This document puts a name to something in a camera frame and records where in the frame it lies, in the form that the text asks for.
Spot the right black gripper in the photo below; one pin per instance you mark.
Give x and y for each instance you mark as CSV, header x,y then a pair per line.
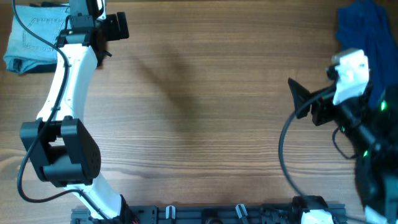
x,y
323,114

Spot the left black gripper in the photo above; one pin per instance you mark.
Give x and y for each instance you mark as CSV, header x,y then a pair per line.
x,y
114,33

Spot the light blue denim shorts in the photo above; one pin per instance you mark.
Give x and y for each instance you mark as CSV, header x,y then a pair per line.
x,y
25,53

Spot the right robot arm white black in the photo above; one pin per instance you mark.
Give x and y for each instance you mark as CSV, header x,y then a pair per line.
x,y
372,132

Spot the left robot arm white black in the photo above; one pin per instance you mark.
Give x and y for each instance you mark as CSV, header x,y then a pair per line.
x,y
57,143

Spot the black folded garment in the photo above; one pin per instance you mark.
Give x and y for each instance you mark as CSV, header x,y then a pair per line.
x,y
84,20

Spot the dark blue garment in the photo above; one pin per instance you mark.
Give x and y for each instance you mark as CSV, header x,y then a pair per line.
x,y
364,25

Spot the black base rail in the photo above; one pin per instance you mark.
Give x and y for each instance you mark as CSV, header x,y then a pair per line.
x,y
297,211

